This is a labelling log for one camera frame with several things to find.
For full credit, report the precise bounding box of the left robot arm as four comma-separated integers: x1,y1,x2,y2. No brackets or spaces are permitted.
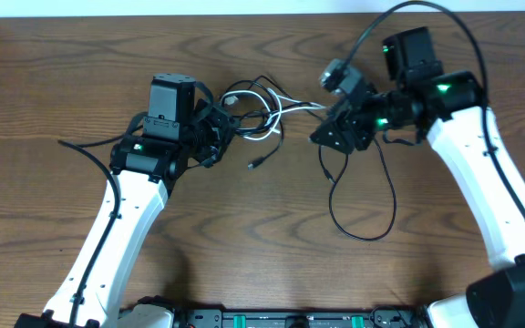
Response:
15,73,238,327

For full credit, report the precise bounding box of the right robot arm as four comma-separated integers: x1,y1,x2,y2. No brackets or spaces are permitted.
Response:
311,27,525,327

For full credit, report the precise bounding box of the left camera black cable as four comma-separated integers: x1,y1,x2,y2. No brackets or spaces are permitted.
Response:
57,138,122,328

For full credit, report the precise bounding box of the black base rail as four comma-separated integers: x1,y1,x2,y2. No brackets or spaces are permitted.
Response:
120,295,432,328

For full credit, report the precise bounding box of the white usb cable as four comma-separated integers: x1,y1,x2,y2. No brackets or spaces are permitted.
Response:
220,87,327,141

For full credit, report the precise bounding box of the black usb cable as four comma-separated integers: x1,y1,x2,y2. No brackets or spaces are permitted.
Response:
219,74,332,171
317,136,398,242

